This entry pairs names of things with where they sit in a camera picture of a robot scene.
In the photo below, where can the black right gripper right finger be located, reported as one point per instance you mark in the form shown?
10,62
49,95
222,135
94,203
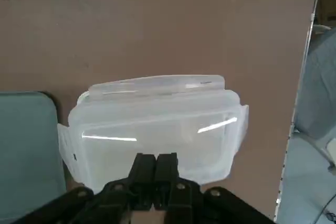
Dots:
183,197

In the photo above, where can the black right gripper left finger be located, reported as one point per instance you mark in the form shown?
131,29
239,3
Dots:
115,197

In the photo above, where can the clear plastic container lid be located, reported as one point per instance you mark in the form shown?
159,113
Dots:
157,113

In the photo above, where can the dark grey square tray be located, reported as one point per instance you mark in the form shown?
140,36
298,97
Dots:
26,142

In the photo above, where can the aluminium table edge rail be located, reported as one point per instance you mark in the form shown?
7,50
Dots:
302,77

